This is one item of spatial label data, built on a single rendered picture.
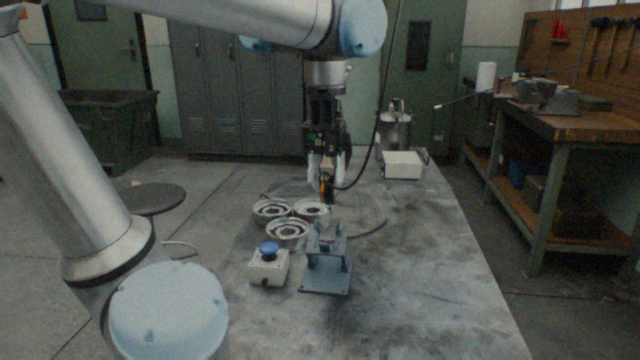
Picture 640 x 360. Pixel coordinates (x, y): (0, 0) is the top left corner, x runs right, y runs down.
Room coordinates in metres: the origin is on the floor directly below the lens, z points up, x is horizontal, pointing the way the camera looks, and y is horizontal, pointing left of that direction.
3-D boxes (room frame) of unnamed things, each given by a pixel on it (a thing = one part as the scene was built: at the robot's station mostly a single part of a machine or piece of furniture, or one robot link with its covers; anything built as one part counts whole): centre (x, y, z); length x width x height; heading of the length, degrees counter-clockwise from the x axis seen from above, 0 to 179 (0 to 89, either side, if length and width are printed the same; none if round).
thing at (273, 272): (0.69, 0.11, 0.82); 0.08 x 0.07 x 0.05; 173
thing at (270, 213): (0.95, 0.13, 0.82); 0.10 x 0.10 x 0.04
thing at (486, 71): (2.84, -1.17, 0.96); 0.12 x 0.11 x 0.20; 83
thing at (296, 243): (0.83, 0.08, 0.82); 0.10 x 0.10 x 0.04
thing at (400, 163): (1.74, -0.35, 0.83); 0.41 x 0.19 x 0.30; 177
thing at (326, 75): (0.69, -0.01, 1.22); 0.08 x 0.08 x 0.05
